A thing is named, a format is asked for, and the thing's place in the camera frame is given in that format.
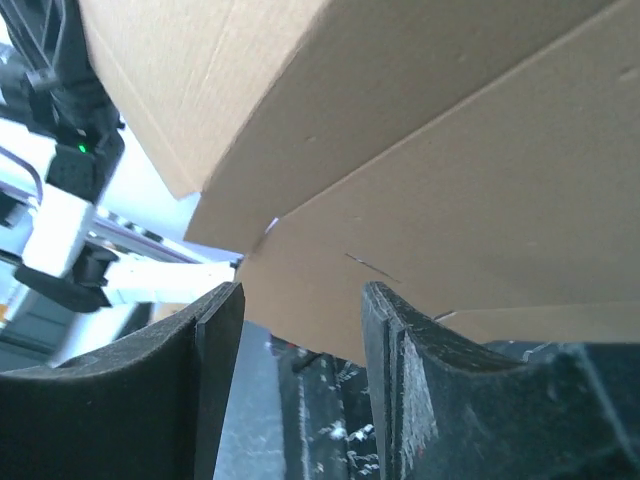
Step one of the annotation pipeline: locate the cardboard box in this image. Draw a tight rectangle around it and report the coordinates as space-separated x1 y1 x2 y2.
80 1 639 363

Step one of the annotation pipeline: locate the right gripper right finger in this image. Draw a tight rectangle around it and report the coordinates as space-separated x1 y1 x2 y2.
361 282 639 479

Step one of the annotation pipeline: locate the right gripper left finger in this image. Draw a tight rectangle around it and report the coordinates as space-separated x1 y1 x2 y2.
1 283 245 480

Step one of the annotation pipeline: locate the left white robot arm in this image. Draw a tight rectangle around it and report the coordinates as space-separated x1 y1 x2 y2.
1 1 235 313

